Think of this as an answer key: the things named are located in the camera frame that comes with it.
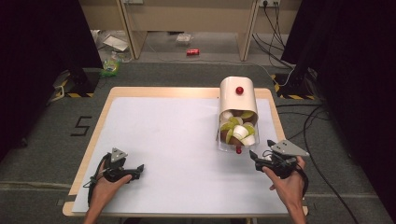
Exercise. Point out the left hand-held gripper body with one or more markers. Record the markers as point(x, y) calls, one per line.
point(115, 168)

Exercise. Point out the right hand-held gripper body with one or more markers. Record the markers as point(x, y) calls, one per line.
point(281, 158)

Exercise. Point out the white container with red knobs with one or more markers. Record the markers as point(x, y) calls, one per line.
point(238, 99)

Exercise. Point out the person's left hand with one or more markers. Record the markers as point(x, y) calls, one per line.
point(104, 189)

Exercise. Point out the person's right hand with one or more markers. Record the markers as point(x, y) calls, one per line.
point(289, 188)

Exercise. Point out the pile of small capsule cups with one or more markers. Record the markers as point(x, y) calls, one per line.
point(239, 129)

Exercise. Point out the wooden table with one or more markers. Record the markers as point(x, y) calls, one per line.
point(93, 137)

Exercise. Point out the white table mat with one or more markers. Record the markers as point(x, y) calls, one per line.
point(174, 149)

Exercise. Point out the yellow black hazard tape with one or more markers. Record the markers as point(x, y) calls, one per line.
point(70, 91)

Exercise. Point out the black stand base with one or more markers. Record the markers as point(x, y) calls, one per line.
point(81, 81)

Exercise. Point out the green snack packet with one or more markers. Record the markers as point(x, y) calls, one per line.
point(109, 67)

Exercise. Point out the black curtain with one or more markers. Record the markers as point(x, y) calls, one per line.
point(34, 62)
point(351, 77)

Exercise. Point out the red drink can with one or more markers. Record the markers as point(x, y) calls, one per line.
point(192, 52)

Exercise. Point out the clear plastic bag with paper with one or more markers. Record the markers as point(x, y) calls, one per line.
point(113, 42)

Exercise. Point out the clear plastic box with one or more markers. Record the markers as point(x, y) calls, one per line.
point(183, 39)

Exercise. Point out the beige wooden desk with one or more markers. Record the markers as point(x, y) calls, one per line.
point(186, 17)

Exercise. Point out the wall power outlet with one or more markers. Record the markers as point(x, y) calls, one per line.
point(269, 2)

